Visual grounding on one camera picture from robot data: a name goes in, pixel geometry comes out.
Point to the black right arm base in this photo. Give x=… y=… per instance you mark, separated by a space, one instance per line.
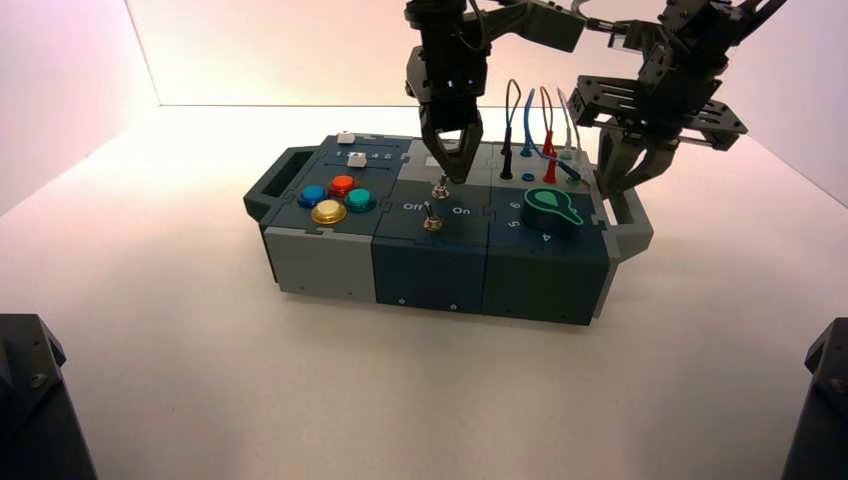
x=825 y=424

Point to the small grey display screen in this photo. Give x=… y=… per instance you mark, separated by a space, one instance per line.
x=430 y=162

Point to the silver metal toggle switch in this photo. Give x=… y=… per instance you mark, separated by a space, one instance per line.
x=432 y=220
x=438 y=190

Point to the orange push button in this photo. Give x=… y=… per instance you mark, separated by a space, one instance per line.
x=342 y=185

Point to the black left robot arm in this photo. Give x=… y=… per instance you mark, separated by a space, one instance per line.
x=440 y=23

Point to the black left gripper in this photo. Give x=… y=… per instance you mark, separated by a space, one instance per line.
x=447 y=79

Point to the teal push button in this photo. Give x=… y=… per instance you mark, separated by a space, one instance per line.
x=360 y=199

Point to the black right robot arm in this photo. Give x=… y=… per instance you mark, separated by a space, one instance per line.
x=745 y=13

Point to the green rotary knob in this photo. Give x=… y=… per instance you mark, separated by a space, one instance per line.
x=551 y=209

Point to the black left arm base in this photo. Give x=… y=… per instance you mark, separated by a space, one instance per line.
x=33 y=411

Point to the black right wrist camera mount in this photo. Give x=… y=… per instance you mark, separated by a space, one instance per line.
x=634 y=34

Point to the yellow push button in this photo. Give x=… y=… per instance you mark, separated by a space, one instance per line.
x=328 y=211

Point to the blue push button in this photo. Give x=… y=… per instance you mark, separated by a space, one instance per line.
x=311 y=195

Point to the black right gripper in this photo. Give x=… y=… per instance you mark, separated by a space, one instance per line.
x=672 y=93

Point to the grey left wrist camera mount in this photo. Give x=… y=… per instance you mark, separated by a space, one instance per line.
x=550 y=26

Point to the white slider knob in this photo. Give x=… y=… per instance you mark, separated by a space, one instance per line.
x=345 y=138
x=356 y=159

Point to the grey and teal control box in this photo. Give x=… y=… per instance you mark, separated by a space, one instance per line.
x=430 y=265

